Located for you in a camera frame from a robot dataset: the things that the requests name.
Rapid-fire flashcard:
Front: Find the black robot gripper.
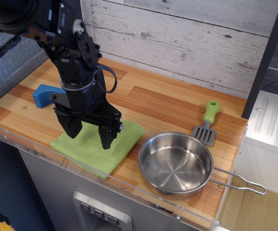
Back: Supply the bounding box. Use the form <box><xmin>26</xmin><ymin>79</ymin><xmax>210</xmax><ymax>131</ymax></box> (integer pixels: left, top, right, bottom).
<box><xmin>50</xmin><ymin>86</ymin><xmax>124</xmax><ymax>150</ymax></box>

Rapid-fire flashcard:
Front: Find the green towel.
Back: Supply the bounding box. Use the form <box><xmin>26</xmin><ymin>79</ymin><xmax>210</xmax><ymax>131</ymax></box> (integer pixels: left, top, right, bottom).
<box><xmin>50</xmin><ymin>120</ymin><xmax>145</xmax><ymax>180</ymax></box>

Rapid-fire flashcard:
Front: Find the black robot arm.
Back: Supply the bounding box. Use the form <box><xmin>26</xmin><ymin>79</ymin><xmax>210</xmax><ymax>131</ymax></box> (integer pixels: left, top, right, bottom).
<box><xmin>0</xmin><ymin>0</ymin><xmax>123</xmax><ymax>149</ymax></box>

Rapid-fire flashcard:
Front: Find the blue wooden arch block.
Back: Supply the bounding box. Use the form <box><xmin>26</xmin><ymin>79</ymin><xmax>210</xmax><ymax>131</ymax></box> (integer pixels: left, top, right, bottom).
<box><xmin>32</xmin><ymin>84</ymin><xmax>65</xmax><ymax>108</ymax></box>

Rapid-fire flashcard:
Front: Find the clear acrylic front guard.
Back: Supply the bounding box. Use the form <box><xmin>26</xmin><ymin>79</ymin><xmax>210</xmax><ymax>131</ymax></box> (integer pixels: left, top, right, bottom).
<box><xmin>0</xmin><ymin>120</ymin><xmax>231</xmax><ymax>231</ymax></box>

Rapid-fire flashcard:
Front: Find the silver button control panel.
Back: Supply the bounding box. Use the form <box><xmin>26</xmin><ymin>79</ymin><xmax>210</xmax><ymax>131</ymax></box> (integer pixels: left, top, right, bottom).
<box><xmin>73</xmin><ymin>191</ymin><xmax>133</xmax><ymax>231</ymax></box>

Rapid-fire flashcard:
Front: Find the stainless steel pan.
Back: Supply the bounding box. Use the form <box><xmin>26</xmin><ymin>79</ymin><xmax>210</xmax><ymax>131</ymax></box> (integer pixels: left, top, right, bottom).
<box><xmin>138</xmin><ymin>131</ymin><xmax>267</xmax><ymax>201</ymax></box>

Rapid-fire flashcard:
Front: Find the white ribbed side cabinet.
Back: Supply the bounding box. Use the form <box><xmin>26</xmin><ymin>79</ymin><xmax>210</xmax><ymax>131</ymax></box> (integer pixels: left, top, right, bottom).
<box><xmin>234</xmin><ymin>91</ymin><xmax>278</xmax><ymax>193</ymax></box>

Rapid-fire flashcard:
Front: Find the green handled grey spatula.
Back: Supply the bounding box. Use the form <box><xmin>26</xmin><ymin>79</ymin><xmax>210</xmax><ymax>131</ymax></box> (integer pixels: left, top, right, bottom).
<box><xmin>192</xmin><ymin>101</ymin><xmax>220</xmax><ymax>145</ymax></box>

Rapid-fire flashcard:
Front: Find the dark right support post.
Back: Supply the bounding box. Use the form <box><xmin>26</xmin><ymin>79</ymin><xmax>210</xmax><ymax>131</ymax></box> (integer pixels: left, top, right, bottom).
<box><xmin>241</xmin><ymin>14</ymin><xmax>278</xmax><ymax>119</ymax></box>

